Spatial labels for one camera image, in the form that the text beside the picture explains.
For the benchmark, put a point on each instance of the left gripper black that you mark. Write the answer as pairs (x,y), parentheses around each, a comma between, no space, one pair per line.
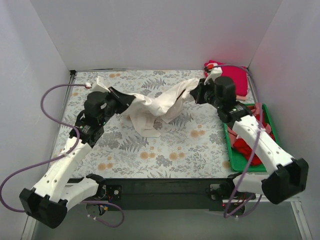
(116,100)

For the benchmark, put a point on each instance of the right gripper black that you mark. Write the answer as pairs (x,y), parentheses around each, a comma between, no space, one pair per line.
(200,91)

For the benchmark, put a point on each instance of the white Coca-Cola t-shirt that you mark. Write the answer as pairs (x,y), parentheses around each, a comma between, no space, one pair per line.
(144,110)

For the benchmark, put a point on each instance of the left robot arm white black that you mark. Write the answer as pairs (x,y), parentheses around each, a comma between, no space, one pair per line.
(50,199)

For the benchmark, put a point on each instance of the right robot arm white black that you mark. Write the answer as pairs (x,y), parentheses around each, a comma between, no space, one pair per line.
(286,176)

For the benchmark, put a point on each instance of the folded light pink t-shirt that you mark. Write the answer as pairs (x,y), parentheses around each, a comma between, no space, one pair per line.
(241,98)

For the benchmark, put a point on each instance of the folded magenta t-shirt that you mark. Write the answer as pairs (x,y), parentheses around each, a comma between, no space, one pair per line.
(237,73)

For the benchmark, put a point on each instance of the floral tablecloth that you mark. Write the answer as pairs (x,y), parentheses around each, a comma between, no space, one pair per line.
(193,145)

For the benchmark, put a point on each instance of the crumpled red t-shirt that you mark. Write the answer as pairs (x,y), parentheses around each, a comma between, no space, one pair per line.
(240,146)

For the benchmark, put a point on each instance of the green plastic tray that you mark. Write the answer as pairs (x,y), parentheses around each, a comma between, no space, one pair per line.
(237,160)

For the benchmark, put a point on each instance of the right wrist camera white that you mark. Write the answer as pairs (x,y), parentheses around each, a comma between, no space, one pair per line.
(213,71)

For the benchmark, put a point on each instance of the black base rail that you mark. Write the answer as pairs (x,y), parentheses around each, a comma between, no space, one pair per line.
(164,193)

